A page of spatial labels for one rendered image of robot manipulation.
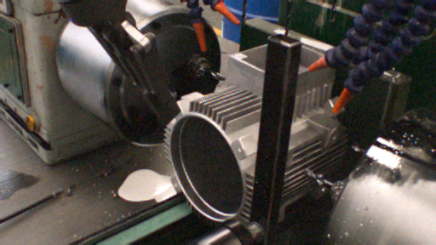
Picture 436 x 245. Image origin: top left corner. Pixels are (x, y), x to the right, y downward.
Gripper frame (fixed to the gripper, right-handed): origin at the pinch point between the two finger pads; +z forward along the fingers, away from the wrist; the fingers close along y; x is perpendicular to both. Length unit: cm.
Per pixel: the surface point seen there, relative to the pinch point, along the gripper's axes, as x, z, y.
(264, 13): -112, 120, 124
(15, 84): 9, 12, 48
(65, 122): 7.5, 20.0, 37.1
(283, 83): -4.6, -9.5, -20.7
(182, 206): 6.3, 17.9, -0.9
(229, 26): -102, 130, 145
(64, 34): -1.6, 1.4, 31.3
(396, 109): -20.9, 12.1, -20.9
